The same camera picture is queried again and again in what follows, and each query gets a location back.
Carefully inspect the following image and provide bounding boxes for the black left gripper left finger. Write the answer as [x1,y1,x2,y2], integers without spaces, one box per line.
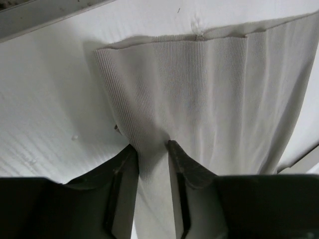
[0,145,139,239]

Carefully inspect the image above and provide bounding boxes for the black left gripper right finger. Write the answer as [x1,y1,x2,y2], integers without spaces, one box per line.
[167,140,319,239]

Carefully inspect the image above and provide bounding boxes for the grey trousers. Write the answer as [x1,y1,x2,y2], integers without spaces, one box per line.
[95,12,319,239]

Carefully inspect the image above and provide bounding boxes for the aluminium side rail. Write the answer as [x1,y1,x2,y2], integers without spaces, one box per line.
[0,0,111,42]

